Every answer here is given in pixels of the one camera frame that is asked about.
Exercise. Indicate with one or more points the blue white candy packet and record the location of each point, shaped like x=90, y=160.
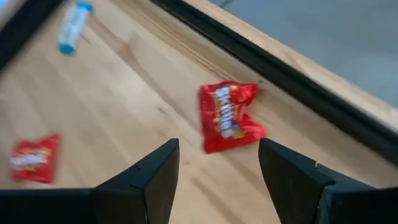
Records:
x=74, y=28

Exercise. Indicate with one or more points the red Skittles packet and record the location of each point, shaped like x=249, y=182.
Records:
x=228, y=118
x=34, y=158

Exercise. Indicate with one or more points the black table edge rail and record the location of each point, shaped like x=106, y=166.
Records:
x=280, y=70
x=18, y=25

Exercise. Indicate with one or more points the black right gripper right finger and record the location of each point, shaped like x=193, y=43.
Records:
x=311, y=199

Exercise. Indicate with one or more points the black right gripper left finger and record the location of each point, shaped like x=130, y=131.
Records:
x=109, y=205

